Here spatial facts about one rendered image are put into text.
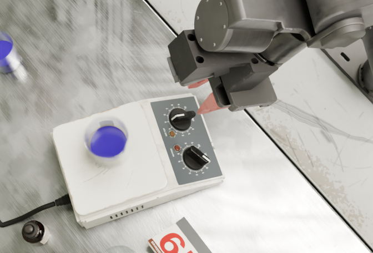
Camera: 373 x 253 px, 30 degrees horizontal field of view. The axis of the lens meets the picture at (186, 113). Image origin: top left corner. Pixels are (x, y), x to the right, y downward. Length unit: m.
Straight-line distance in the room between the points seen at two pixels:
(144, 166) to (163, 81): 0.17
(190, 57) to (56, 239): 0.37
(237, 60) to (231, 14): 0.08
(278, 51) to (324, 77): 0.30
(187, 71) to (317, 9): 0.14
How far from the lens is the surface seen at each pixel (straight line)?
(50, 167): 0.97
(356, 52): 1.03
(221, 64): 0.70
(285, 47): 0.72
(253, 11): 0.65
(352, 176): 0.99
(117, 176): 0.87
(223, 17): 0.66
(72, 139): 0.88
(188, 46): 0.70
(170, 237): 0.92
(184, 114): 0.91
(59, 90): 1.00
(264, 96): 0.79
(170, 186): 0.88
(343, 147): 0.99
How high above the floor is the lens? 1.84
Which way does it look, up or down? 74 degrees down
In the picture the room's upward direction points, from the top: 4 degrees clockwise
